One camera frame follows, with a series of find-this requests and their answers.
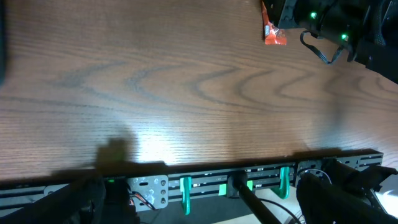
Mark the red orange snack bar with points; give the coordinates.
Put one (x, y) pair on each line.
(272, 35)

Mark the left green clamp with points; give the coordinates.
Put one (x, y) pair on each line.
(185, 188)

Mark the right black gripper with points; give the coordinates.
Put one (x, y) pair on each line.
(330, 19)

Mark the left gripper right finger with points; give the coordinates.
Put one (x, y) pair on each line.
(323, 203)

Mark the right green clamp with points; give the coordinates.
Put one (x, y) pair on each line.
(283, 190)

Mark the grey metal mounting plate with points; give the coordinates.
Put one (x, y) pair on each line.
(152, 188)

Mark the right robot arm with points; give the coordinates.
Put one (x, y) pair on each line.
(367, 29)

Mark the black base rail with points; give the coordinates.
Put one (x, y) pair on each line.
(204, 183)

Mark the green clamp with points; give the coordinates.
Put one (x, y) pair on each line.
(283, 190)
(185, 188)

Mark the black pole under table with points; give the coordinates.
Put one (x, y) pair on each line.
(261, 212)

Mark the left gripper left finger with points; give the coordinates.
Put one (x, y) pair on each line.
(81, 201)

